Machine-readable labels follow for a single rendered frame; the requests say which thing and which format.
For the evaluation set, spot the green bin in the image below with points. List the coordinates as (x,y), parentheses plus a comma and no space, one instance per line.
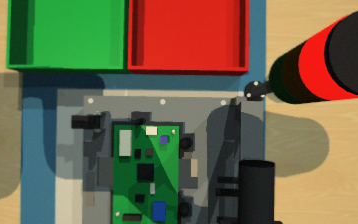
(67,36)

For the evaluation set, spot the green circuit board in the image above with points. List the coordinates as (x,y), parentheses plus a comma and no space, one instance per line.
(145,174)

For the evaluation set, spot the red bin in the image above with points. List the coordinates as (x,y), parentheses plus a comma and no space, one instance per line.
(203,37)

